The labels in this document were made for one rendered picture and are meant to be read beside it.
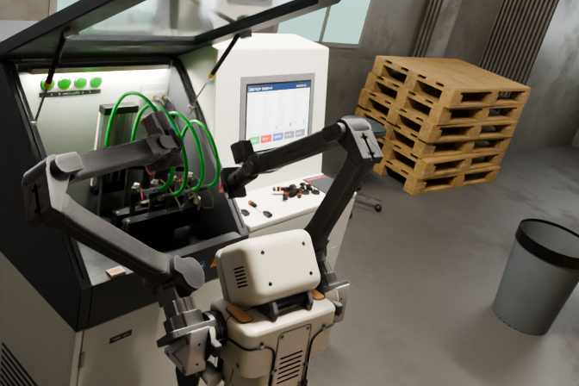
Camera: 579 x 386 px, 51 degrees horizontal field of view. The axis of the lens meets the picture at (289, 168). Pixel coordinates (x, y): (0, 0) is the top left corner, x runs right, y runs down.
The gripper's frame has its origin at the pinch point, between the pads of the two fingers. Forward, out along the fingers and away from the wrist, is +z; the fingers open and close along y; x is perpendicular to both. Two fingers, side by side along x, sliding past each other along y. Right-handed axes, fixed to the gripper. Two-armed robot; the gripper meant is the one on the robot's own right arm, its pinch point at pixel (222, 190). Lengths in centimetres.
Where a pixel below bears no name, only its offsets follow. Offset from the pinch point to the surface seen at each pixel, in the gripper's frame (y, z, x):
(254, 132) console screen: 32, 27, -36
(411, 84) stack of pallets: 134, 168, -313
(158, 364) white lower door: -49, 53, 11
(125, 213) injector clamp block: 4.8, 34.5, 20.5
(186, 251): -14.3, 20.7, 6.9
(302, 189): 7, 34, -59
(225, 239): -11.8, 23.2, -10.2
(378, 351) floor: -71, 99, -132
